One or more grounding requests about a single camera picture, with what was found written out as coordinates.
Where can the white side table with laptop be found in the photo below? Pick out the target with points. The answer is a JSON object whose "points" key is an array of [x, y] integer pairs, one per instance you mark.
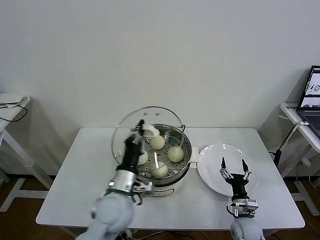
{"points": [[287, 111]]}

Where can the perforated steel steamer basket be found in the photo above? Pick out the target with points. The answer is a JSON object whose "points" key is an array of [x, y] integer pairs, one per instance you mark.
{"points": [[180, 165]]}

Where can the white steamed baozi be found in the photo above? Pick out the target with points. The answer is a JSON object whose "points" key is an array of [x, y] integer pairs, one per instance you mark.
{"points": [[175, 154], [160, 171], [158, 142], [144, 158]]}

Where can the grey open laptop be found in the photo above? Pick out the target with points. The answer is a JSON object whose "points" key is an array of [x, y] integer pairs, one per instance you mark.
{"points": [[312, 120]]}

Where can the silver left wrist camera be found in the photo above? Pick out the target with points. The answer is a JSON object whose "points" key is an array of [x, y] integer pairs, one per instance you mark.
{"points": [[143, 187]]}

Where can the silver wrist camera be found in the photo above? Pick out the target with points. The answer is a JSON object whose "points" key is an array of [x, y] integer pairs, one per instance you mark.
{"points": [[143, 187], [250, 205]]}

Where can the white power strip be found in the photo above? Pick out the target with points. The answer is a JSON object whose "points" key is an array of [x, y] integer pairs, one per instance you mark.
{"points": [[127, 234]]}

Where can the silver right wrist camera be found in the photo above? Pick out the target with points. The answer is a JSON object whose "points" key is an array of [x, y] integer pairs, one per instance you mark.
{"points": [[250, 205]]}

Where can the white round plate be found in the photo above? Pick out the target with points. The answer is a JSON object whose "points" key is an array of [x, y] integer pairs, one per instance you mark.
{"points": [[212, 162]]}

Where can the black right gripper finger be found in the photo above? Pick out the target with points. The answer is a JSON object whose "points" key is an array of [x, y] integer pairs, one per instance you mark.
{"points": [[223, 164], [245, 167]]}

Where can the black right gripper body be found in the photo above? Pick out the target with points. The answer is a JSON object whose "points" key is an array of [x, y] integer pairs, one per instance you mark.
{"points": [[237, 185]]}

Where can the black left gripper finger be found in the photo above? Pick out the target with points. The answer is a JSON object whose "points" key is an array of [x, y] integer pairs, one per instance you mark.
{"points": [[143, 143], [140, 127]]}

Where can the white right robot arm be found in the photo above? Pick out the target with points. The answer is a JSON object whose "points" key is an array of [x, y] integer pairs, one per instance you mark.
{"points": [[245, 230]]}

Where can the white side table with cloth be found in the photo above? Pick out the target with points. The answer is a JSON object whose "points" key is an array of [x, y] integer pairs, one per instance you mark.
{"points": [[16, 147]]}

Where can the white folded cloth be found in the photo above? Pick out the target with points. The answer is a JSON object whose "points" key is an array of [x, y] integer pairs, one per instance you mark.
{"points": [[15, 100]]}

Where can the small white charger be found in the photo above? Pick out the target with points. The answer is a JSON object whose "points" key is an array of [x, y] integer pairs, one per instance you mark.
{"points": [[305, 162]]}

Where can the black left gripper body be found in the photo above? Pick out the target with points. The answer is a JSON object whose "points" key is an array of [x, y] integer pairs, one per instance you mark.
{"points": [[131, 155]]}

